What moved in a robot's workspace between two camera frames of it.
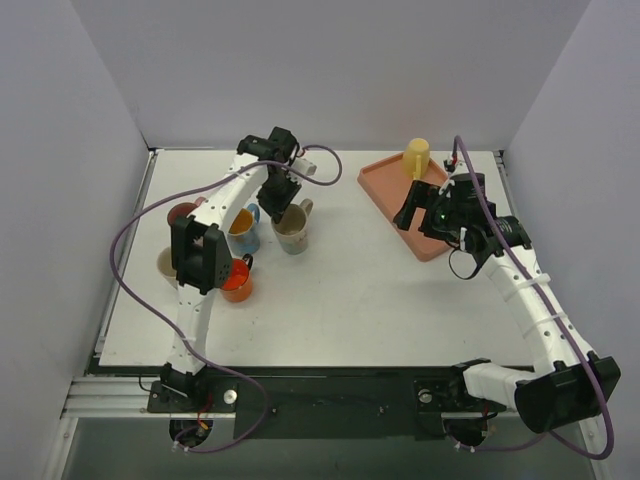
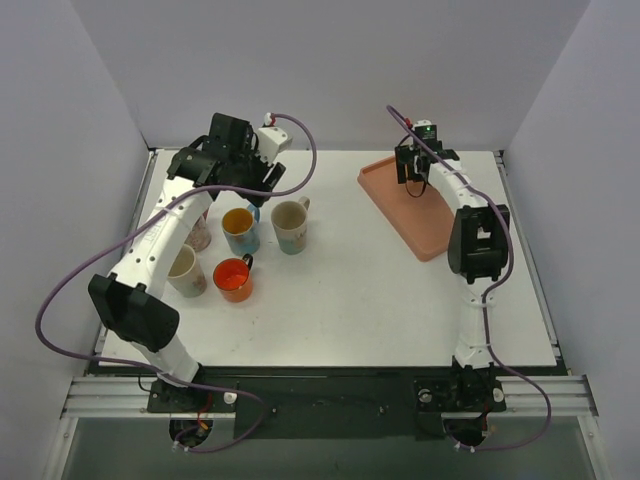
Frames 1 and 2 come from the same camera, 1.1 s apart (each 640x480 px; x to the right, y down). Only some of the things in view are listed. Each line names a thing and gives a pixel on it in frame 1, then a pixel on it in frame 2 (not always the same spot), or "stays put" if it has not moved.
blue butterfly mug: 243,235 stays put
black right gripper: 425,209 → 404,163
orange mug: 238,288 stays put
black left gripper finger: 277,216 → 271,180
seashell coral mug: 292,230 stays put
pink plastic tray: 385,183 stays put
